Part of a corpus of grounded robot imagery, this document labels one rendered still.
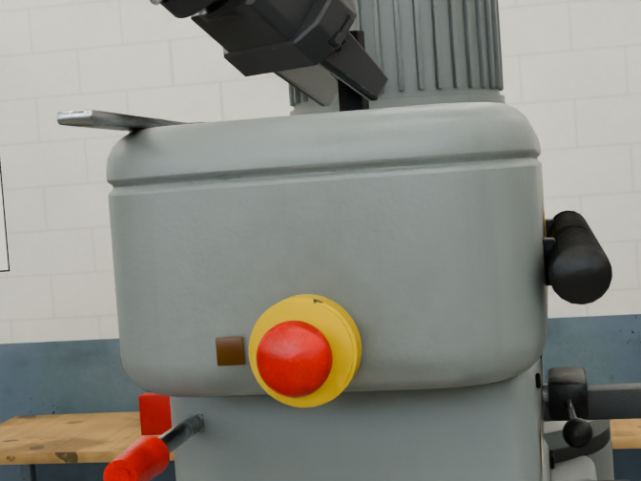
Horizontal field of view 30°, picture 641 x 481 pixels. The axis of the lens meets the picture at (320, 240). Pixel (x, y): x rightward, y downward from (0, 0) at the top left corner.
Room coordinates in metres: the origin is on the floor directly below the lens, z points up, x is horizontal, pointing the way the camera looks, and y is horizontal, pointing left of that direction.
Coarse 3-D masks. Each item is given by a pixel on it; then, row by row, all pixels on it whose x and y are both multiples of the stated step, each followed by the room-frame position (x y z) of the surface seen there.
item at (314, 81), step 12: (276, 72) 0.87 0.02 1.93; (288, 72) 0.87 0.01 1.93; (300, 72) 0.88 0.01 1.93; (312, 72) 0.89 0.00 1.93; (324, 72) 0.89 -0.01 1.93; (300, 84) 0.88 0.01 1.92; (312, 84) 0.89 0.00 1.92; (324, 84) 0.89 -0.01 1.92; (336, 84) 0.90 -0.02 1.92; (312, 96) 0.89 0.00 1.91; (324, 96) 0.89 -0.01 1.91
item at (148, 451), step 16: (192, 416) 0.77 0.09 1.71; (176, 432) 0.72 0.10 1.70; (192, 432) 0.75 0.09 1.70; (128, 448) 0.67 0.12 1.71; (144, 448) 0.66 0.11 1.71; (160, 448) 0.68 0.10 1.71; (176, 448) 0.72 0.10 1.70; (112, 464) 0.64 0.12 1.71; (128, 464) 0.64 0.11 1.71; (144, 464) 0.65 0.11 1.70; (160, 464) 0.67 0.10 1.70; (112, 480) 0.64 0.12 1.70; (128, 480) 0.63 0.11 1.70; (144, 480) 0.65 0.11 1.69
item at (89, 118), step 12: (60, 120) 0.62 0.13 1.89; (72, 120) 0.62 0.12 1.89; (84, 120) 0.62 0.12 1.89; (96, 120) 0.62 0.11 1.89; (108, 120) 0.64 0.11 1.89; (120, 120) 0.66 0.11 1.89; (132, 120) 0.68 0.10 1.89; (144, 120) 0.71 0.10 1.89; (156, 120) 0.73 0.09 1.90; (168, 120) 0.76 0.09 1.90
